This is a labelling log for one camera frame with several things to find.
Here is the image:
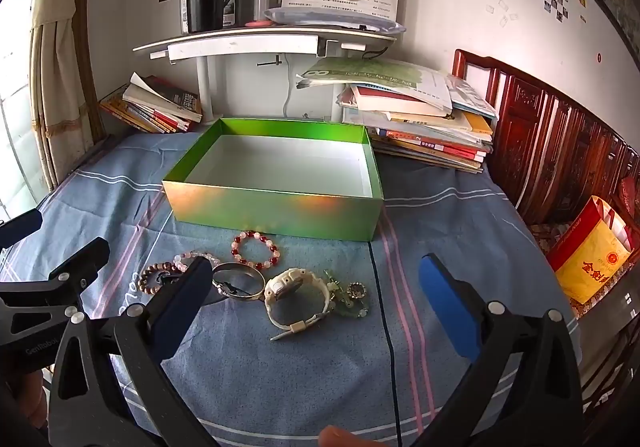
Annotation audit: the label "pink bead bracelet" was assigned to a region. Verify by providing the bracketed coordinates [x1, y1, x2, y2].
[172, 251, 221, 274]

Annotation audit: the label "small stack of books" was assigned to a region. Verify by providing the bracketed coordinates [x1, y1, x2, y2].
[98, 72, 203, 134]

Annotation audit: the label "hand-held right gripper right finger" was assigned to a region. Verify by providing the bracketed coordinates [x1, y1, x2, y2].
[414, 254, 585, 447]

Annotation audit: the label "brown bead bracelet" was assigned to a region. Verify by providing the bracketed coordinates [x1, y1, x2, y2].
[137, 261, 188, 297]

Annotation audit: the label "clear plastic folder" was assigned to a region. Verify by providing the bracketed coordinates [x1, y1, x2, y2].
[262, 7, 406, 36]

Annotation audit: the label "white desk shelf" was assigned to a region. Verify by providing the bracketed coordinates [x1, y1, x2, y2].
[132, 22, 401, 124]

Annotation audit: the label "blue striped bed sheet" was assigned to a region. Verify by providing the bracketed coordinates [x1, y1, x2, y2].
[0, 127, 583, 447]

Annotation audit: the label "red and white bead bracelet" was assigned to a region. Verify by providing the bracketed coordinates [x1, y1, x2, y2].
[231, 230, 282, 272]

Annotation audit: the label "silver bangle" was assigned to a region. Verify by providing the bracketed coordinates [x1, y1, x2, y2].
[212, 263, 267, 301]

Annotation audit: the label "green jade pendant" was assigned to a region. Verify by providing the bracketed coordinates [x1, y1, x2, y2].
[322, 269, 371, 319]

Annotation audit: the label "white cable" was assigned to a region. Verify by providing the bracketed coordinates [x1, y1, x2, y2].
[282, 52, 312, 120]

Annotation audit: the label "beige curtain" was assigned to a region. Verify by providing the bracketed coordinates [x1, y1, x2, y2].
[30, 0, 108, 192]

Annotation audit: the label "person's left hand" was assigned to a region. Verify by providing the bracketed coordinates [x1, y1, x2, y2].
[0, 364, 51, 428]

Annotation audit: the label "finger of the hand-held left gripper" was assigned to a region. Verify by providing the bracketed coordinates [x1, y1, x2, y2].
[0, 208, 44, 249]
[0, 237, 111, 314]

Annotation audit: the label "white wristwatch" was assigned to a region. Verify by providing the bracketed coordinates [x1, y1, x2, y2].
[263, 268, 335, 342]

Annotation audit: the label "red and yellow bag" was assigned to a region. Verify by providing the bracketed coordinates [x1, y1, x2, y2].
[546, 195, 636, 305]

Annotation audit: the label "large stack of books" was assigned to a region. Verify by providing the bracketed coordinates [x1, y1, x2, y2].
[295, 56, 499, 174]

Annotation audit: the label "green cardboard box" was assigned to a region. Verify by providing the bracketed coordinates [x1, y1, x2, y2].
[161, 118, 385, 243]

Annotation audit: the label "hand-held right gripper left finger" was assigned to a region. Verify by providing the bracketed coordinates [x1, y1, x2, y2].
[47, 257, 217, 447]

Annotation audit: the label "person's right hand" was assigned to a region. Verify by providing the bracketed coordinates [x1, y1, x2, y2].
[319, 424, 387, 447]

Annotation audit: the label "black sunglasses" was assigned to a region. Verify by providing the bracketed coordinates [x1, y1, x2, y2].
[155, 272, 248, 298]

